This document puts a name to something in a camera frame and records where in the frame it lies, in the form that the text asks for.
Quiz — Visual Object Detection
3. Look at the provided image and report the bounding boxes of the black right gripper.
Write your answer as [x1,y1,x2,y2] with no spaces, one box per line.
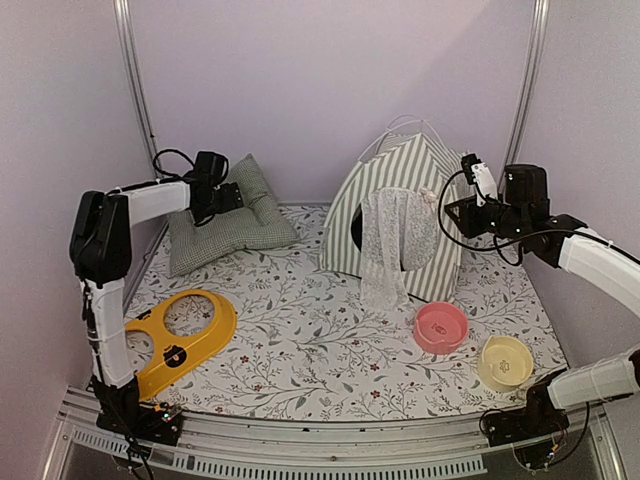
[443,194,528,242]

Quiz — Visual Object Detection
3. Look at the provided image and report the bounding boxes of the green striped pet tent fabric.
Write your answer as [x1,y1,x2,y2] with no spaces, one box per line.
[319,115,469,307]

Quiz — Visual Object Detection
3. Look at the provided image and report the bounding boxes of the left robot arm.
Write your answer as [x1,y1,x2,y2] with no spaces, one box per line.
[69,151,243,390]

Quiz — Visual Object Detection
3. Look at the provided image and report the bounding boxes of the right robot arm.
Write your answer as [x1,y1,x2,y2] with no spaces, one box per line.
[438,155,639,436]

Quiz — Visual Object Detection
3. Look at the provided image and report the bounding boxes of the pink pet bowl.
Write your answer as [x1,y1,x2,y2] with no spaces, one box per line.
[413,302,469,355]

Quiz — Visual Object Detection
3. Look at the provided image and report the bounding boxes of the cream pet bowl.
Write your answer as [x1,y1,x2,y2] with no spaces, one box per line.
[477,336,534,393]

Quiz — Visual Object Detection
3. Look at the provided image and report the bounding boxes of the green checkered cushion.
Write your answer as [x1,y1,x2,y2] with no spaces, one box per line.
[168,154,299,278]

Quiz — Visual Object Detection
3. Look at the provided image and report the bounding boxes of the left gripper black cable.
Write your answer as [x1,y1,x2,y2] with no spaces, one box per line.
[152,148,199,181]

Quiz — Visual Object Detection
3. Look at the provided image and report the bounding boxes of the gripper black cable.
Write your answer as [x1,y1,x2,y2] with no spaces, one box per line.
[152,148,199,181]
[437,169,576,267]

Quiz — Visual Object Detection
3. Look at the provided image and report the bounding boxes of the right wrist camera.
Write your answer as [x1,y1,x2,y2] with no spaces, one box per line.
[461,153,499,207]

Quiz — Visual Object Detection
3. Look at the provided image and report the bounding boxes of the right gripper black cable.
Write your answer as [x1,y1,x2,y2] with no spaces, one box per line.
[437,169,576,267]

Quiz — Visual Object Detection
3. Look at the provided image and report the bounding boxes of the right aluminium corner post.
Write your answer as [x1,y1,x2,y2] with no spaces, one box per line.
[502,0,550,169]

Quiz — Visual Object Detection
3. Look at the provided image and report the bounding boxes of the aluminium corner post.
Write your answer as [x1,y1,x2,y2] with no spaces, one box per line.
[112,0,157,163]
[502,0,550,169]

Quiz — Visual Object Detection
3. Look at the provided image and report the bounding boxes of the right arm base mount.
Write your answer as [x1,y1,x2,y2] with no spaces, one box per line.
[479,369,569,446]

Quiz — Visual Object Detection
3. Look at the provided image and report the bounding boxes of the left aluminium corner post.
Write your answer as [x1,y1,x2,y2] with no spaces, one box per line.
[112,0,157,163]

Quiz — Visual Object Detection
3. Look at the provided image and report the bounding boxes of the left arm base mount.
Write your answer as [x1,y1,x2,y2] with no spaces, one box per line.
[93,378,183,446]

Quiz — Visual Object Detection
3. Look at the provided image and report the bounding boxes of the front aluminium rail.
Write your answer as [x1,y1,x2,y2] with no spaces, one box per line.
[43,388,627,479]

